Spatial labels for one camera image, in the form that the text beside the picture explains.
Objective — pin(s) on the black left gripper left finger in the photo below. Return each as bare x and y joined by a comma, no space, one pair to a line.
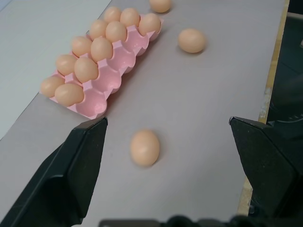
59,175

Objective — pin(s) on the beige egg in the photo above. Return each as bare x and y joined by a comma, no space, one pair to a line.
112,13
160,5
81,45
191,40
50,86
86,70
101,49
115,31
97,28
144,147
149,23
65,64
130,17
69,94

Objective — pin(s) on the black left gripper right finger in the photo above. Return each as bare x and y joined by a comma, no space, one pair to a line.
267,165

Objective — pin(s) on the pink plastic egg tray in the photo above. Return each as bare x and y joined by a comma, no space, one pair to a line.
111,78

